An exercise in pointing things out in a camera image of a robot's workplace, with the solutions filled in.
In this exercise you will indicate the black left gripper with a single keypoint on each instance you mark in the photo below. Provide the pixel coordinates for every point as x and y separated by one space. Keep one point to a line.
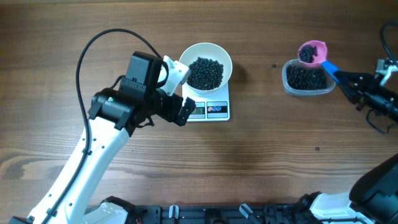
171 114

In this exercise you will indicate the clear plastic bean container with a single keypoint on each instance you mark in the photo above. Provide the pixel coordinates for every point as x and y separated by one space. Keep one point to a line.
330 83

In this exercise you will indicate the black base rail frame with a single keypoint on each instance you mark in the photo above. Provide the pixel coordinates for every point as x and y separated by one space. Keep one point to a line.
217 214

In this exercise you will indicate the white digital kitchen scale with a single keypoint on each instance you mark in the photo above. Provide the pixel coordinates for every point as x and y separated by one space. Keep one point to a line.
212 105

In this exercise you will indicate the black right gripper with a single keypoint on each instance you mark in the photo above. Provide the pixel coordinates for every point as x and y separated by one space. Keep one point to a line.
365 84

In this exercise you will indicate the black beans in container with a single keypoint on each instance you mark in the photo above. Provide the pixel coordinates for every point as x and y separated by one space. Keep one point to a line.
301 78

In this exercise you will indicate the black beans in bowl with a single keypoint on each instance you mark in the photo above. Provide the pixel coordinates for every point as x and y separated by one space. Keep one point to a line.
206 74

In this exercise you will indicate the pink scoop blue handle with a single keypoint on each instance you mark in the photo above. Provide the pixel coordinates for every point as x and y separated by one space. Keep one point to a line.
313 53

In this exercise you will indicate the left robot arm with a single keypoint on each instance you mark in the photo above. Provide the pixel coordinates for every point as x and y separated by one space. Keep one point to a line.
147 89

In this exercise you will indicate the white round bowl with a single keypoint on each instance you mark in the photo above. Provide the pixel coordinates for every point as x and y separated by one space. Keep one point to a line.
210 51

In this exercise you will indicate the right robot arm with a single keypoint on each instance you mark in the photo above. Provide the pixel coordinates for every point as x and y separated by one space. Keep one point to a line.
373 198

